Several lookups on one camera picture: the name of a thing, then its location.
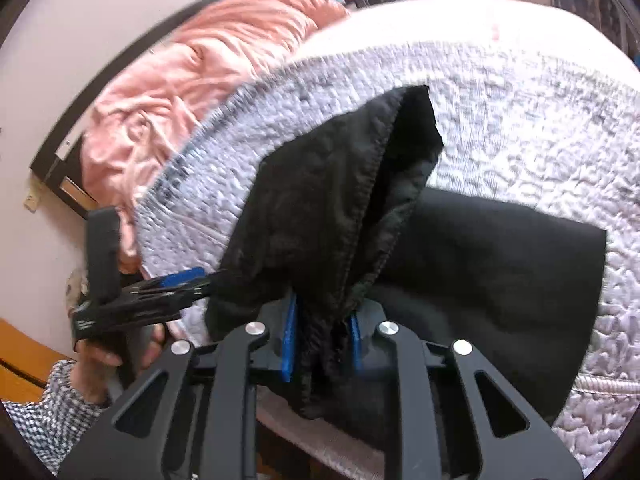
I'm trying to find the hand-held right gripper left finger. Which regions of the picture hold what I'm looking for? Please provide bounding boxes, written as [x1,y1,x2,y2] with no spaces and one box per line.
[59,294,301,480]

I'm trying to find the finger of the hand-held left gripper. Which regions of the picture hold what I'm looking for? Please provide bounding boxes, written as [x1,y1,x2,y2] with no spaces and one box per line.
[114,267,227,295]
[114,287,208,315]

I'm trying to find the person's left hand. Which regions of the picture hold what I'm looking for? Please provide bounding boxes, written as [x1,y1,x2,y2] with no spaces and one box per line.
[74,323,168,407]

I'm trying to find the person's left forearm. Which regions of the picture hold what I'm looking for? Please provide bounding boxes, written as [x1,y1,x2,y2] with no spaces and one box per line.
[0,359,115,477]

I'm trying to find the white bed sheet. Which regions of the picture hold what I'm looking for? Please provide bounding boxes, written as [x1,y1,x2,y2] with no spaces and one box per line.
[280,0,640,98]

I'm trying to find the black pants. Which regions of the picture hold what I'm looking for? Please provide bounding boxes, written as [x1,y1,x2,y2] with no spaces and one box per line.
[205,85,608,426]

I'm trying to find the grey quilted bedspread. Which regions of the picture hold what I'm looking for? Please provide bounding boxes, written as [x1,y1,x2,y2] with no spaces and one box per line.
[132,40,640,466]

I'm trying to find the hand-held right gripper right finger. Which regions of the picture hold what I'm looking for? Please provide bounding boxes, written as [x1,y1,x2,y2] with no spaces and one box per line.
[347,301,585,480]

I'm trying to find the dark wooden headboard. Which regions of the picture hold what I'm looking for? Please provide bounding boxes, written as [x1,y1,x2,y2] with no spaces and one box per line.
[30,0,282,221]

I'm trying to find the pink fleece blanket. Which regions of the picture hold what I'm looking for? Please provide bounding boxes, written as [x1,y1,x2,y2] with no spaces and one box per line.
[80,0,352,272]

